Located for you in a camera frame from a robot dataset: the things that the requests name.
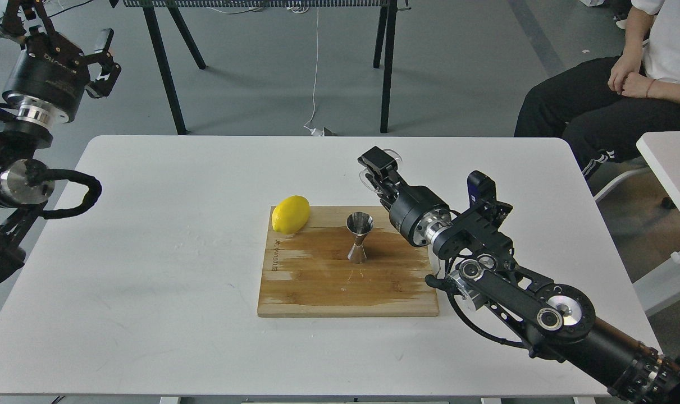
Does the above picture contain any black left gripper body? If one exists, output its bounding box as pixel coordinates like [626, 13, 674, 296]
[2, 36, 90, 122]

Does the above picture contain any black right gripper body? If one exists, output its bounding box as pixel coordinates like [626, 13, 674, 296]
[382, 183, 451, 247]

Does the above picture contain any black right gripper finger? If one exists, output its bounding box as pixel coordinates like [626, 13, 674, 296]
[358, 146, 402, 181]
[365, 168, 399, 210]

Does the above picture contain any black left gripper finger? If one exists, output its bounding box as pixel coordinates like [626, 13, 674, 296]
[0, 1, 57, 48]
[86, 28, 121, 99]

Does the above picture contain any steel jigger measuring cup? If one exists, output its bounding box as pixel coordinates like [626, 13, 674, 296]
[346, 212, 374, 264]

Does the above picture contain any clear glass cup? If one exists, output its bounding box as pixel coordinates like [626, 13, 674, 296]
[358, 146, 403, 195]

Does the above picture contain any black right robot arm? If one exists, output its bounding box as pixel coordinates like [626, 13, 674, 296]
[358, 146, 680, 403]

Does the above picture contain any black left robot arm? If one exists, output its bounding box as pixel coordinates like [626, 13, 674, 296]
[0, 1, 121, 284]

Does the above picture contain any yellow lemon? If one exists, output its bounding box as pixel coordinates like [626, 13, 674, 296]
[271, 195, 311, 235]

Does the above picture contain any wooden cutting board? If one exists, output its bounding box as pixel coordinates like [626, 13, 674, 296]
[257, 205, 439, 318]

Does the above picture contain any black metal trestle table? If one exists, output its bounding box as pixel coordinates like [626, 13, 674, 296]
[108, 0, 412, 136]

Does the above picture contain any seated person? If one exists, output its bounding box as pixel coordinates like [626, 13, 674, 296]
[514, 1, 680, 179]

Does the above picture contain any white hanging cable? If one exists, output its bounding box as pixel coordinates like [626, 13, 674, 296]
[304, 7, 338, 137]

